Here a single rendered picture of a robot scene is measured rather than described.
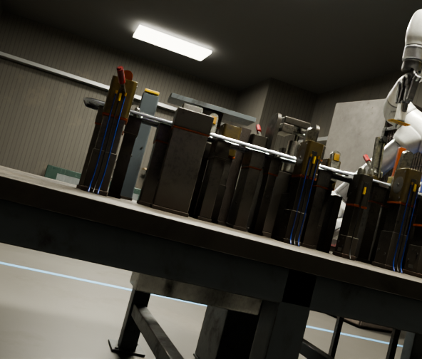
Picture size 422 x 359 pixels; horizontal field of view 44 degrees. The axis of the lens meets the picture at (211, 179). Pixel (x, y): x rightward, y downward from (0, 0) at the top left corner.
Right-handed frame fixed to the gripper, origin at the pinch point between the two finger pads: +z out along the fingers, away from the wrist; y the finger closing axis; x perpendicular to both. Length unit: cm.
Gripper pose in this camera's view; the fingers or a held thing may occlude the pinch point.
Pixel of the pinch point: (400, 112)
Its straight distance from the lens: 216.0
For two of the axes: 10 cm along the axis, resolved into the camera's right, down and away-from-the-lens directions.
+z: -2.6, 9.6, -0.7
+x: -9.5, -2.6, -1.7
